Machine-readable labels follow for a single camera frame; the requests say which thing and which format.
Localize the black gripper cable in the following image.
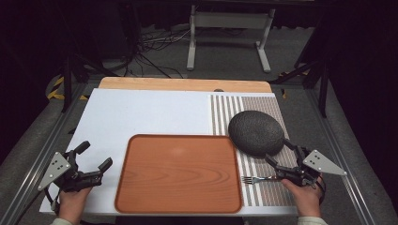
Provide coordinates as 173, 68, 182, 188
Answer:
42, 187, 61, 215
314, 176, 328, 205

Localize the bundle of black floor cables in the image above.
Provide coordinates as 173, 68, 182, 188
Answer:
124, 26, 192, 79

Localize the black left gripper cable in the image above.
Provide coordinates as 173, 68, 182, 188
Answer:
42, 187, 61, 215

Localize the brown wooden tray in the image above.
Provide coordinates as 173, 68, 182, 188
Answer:
114, 133, 244, 216

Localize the striped beige placemat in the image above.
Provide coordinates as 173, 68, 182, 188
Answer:
207, 93, 299, 207

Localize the yellow black hazard tape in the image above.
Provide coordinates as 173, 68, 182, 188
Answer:
46, 75, 89, 101

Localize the person's left hand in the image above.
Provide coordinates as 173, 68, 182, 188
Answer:
57, 187, 93, 225

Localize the silver metal fork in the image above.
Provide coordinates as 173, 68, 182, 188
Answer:
241, 175, 283, 186

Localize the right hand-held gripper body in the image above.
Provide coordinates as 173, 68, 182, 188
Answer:
275, 148, 348, 188

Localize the white table board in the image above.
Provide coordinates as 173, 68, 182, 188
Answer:
39, 87, 299, 218

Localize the aluminium frame rail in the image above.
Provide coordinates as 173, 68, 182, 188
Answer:
0, 83, 92, 225
303, 88, 390, 225

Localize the dark speckled oval plate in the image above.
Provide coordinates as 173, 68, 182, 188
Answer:
227, 110, 286, 158

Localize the black metal stand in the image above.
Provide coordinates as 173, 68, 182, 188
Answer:
268, 17, 333, 119
60, 51, 120, 114

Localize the person's right hand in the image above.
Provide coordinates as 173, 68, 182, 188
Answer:
281, 177, 324, 218

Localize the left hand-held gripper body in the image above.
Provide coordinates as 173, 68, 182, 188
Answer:
37, 150, 104, 193

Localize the white metal stand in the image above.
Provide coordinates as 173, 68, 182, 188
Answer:
186, 4, 277, 74

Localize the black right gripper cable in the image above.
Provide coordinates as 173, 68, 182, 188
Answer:
314, 176, 328, 205

